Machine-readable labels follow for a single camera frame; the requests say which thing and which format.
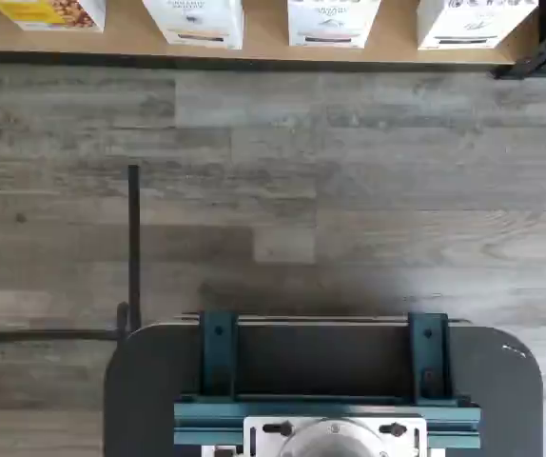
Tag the white box yellow strip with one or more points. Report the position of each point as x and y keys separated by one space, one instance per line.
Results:
x=201 y=24

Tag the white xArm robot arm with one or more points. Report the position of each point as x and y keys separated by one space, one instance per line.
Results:
x=335 y=440

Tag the wooden low shelf board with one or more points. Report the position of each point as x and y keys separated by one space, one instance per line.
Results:
x=263 y=52

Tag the black low shelf beam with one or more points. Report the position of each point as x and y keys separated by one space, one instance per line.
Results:
x=206 y=64

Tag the white box pink strip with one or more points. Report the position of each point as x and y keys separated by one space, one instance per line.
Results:
x=330 y=26

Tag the white box black strip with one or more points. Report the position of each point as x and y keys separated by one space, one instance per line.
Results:
x=468 y=26

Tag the purely elizabeth yellow granola box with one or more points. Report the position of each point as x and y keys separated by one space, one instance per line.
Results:
x=49 y=14

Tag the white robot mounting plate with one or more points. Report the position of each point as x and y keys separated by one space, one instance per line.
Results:
x=261 y=440

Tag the teal metal base frame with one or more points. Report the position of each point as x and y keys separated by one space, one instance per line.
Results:
x=216 y=352

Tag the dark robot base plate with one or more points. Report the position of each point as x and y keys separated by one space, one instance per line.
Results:
x=149 y=381

